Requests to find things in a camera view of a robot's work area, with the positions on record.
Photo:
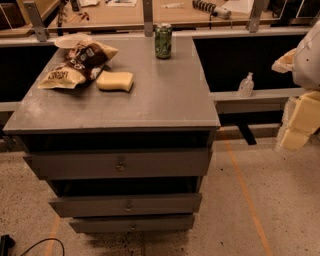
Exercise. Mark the black and silver tool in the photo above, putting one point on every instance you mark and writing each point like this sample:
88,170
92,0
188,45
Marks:
211,8

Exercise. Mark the clear sanitizer bottle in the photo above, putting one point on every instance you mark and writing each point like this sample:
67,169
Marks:
246,86

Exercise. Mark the grey metal rail frame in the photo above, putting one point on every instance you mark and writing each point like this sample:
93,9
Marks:
26,22

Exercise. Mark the white paper plate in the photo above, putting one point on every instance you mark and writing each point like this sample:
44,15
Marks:
71,40

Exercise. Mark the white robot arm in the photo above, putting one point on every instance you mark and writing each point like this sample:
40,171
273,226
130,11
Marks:
306,67

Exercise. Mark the green soda can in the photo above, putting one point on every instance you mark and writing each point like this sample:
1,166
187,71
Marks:
163,39

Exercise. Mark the yellow sponge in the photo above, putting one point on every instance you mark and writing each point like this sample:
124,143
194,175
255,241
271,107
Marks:
115,81

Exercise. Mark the grey drawer cabinet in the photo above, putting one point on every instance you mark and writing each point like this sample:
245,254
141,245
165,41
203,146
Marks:
167,109

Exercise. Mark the bottom grey drawer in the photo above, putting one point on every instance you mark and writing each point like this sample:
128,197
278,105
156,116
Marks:
133,223

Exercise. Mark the brown chip bag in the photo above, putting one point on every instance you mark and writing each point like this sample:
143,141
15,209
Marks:
82,63

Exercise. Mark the top grey drawer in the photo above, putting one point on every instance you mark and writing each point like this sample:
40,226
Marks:
100,165

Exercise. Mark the middle grey drawer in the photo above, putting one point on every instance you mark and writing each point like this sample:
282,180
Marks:
126,205

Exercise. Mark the grey drawer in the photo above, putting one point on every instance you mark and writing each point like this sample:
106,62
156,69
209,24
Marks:
100,165
133,223
126,205

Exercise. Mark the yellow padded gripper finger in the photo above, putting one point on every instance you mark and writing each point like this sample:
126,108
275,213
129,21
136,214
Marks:
285,63
301,119

